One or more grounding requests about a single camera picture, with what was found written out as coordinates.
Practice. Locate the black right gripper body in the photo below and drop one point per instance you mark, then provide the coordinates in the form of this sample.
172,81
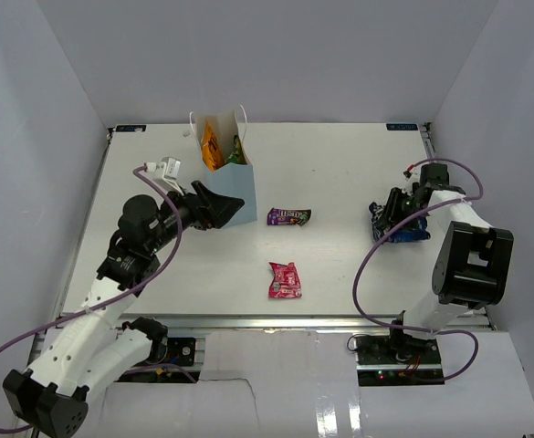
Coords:
402,206

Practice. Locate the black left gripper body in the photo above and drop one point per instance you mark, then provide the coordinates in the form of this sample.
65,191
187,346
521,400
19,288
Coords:
168,232

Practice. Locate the blue snack bag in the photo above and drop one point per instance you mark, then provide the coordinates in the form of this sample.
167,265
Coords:
414,231

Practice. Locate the orange Kettle chips bag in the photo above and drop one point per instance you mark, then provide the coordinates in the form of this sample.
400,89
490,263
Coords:
212,155

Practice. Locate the green yellow Fox's candy bag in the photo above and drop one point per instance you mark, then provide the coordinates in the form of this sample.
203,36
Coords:
237,155

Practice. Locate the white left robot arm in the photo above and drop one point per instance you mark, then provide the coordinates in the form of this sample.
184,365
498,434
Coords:
54,392

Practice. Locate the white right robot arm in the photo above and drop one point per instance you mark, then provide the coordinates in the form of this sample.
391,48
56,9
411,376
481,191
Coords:
471,269

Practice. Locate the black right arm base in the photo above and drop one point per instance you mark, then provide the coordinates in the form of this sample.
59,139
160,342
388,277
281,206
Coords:
379,364

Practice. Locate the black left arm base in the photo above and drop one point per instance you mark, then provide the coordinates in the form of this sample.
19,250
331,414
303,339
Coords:
177,366

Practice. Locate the light blue paper bag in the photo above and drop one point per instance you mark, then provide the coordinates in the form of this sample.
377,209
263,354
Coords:
232,179

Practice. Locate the purple Skittles packet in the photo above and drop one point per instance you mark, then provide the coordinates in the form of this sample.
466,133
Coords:
279,217

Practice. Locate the blue label right corner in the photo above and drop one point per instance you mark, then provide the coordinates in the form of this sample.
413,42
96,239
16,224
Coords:
401,126

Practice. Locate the blue label corner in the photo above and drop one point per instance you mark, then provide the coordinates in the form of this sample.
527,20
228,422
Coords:
401,126
130,128

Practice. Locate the blue label left corner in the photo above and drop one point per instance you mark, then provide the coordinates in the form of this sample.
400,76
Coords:
130,128

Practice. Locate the red pink candy packet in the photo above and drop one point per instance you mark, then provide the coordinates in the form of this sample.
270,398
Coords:
285,283

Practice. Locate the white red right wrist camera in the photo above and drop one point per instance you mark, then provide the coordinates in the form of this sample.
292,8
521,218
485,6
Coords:
412,173

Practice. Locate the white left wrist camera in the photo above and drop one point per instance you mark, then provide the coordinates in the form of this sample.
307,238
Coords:
164,175

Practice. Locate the aluminium front frame rail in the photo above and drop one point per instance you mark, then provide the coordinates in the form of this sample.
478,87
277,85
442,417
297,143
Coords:
356,324

